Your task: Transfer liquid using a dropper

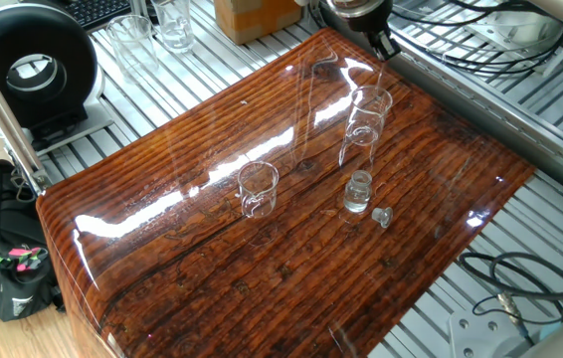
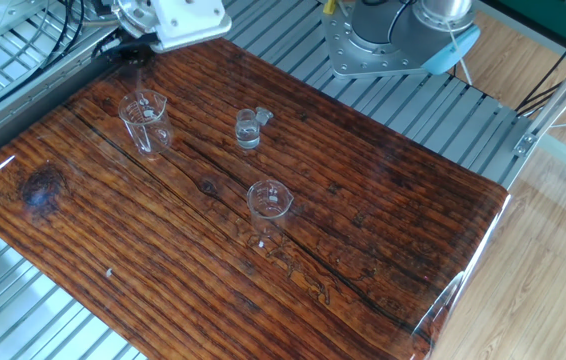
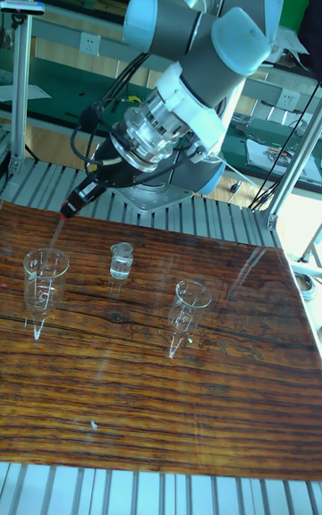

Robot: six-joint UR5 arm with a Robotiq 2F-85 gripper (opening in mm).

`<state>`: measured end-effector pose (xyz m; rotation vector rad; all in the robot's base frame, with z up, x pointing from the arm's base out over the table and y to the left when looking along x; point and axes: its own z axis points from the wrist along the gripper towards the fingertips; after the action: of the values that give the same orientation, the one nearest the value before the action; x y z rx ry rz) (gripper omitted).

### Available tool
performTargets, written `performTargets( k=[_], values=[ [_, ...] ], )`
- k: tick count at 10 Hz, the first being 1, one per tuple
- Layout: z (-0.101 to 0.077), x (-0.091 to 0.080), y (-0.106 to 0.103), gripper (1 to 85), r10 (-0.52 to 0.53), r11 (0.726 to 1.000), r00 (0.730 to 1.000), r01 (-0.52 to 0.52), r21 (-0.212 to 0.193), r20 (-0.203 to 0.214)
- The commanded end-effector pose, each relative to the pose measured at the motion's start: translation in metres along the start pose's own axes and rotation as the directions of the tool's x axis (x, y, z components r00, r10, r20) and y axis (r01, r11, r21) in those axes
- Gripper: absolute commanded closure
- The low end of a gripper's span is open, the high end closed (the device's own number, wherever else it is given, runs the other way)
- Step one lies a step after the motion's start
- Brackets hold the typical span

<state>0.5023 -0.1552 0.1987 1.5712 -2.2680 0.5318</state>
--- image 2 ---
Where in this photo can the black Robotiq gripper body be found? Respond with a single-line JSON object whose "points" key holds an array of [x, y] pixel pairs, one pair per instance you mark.
{"points": [[138, 44]]}

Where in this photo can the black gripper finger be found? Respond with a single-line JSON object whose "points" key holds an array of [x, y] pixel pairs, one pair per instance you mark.
{"points": [[147, 56], [130, 57]]}

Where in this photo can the small glass reagent bottle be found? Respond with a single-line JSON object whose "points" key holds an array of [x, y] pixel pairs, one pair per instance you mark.
{"points": [[248, 135]]}

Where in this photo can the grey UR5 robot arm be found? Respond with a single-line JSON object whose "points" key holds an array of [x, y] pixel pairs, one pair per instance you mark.
{"points": [[403, 35]]}

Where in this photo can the silver wrist coupling flange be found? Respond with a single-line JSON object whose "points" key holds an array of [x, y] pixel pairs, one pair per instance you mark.
{"points": [[135, 17]]}

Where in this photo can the tall clear glass beaker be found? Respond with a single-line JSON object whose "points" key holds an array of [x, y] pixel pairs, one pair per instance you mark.
{"points": [[155, 140]]}

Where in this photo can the clear glass bottle stopper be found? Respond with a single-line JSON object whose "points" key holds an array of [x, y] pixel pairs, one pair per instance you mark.
{"points": [[264, 116]]}

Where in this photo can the small yellow tag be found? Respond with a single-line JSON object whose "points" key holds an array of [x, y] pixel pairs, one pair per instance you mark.
{"points": [[329, 7]]}

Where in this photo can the small clear glass beaker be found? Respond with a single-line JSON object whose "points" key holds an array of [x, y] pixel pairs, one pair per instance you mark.
{"points": [[268, 210]]}

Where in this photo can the glossy wood-pattern mat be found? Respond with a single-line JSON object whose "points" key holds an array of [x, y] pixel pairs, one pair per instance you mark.
{"points": [[213, 250]]}

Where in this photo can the white zip tie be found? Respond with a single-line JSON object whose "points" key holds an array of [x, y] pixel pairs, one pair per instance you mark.
{"points": [[458, 55]]}

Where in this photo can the grey metal table rail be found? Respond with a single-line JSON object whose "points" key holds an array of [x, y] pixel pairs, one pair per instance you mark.
{"points": [[13, 117]]}

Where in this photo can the aluminium frame post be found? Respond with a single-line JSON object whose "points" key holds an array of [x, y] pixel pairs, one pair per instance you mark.
{"points": [[558, 95]]}

